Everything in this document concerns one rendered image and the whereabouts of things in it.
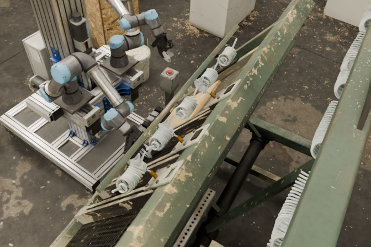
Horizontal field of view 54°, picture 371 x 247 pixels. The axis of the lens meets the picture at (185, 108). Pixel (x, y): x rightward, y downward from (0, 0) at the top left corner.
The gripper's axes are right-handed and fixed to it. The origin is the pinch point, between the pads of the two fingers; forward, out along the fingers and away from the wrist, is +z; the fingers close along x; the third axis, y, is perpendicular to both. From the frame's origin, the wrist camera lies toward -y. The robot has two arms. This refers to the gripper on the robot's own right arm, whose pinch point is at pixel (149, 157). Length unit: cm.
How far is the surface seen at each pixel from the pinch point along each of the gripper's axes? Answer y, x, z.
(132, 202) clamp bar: -42, -41, -3
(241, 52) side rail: 94, -23, 0
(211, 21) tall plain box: 278, 133, -17
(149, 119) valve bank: 55, 58, -5
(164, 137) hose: -27, -70, -16
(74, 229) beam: -47, 38, 0
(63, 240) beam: -55, 38, -1
